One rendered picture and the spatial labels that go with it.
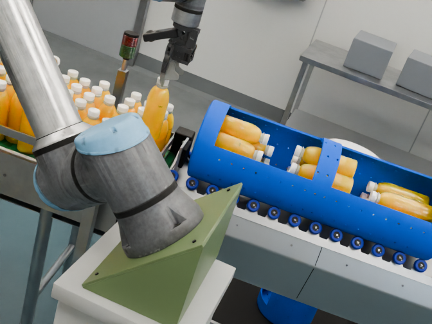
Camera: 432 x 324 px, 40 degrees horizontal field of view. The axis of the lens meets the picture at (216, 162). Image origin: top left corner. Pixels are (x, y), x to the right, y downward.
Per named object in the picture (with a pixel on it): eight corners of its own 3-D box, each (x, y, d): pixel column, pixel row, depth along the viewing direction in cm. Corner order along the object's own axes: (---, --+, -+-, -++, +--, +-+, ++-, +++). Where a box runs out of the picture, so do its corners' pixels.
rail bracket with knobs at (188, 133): (184, 162, 230) (190, 139, 226) (166, 156, 231) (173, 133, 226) (189, 152, 239) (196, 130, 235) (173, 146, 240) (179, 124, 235)
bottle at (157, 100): (136, 128, 203) (149, 78, 194) (155, 130, 206) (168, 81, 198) (141, 138, 197) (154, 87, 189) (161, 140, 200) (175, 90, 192)
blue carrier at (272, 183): (429, 276, 194) (467, 200, 185) (180, 186, 199) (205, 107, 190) (414, 240, 221) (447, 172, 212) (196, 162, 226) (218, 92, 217)
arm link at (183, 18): (171, 7, 178) (179, 2, 187) (166, 22, 180) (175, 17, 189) (198, 17, 177) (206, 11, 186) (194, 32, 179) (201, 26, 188)
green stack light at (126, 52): (131, 60, 237) (134, 49, 234) (116, 55, 237) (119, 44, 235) (136, 56, 242) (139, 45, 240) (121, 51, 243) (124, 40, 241)
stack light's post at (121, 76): (78, 279, 289) (126, 72, 240) (71, 276, 289) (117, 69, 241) (81, 274, 292) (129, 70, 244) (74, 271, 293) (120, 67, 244)
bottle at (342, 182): (351, 176, 202) (299, 157, 203) (353, 180, 195) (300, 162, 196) (344, 195, 203) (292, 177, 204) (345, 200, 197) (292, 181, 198)
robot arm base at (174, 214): (195, 236, 117) (171, 193, 115) (115, 269, 122) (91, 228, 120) (209, 201, 135) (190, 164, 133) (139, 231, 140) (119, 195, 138)
